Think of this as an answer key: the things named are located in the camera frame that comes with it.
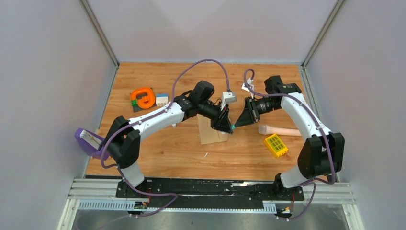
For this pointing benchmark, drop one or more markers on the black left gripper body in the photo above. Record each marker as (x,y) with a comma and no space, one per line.
(209,110)

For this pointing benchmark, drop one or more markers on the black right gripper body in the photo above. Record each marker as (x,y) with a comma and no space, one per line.
(265,105)

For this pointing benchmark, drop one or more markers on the tan paper envelope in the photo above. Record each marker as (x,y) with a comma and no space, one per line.
(207,134)

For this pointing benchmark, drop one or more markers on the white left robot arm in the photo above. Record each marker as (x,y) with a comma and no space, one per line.
(124,137)

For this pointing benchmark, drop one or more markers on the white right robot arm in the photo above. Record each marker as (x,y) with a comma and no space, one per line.
(322,153)

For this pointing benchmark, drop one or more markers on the pink toy microphone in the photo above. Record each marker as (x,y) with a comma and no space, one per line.
(269,130)

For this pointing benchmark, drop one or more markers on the yellow building block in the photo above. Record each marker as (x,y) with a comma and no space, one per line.
(275,145)

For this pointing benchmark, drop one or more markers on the white and blue building block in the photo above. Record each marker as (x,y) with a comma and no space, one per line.
(162,99)

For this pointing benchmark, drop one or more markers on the orange curved toy track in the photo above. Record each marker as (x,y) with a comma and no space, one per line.
(145,97)

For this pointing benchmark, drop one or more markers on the dark grey building plate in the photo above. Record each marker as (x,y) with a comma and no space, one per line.
(136,108)

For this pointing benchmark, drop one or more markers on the purple box with card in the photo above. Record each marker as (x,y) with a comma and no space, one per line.
(89,142)

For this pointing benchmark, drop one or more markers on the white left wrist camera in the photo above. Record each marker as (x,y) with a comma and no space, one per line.
(227,98)

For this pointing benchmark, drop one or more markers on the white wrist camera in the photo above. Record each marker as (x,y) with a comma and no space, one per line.
(248,85)
(227,98)

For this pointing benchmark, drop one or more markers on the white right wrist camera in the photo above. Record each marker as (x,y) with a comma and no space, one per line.
(248,85)

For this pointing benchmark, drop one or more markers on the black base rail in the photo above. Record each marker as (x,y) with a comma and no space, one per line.
(209,194)

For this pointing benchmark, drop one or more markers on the white slotted cable duct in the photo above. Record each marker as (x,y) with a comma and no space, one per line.
(116,205)

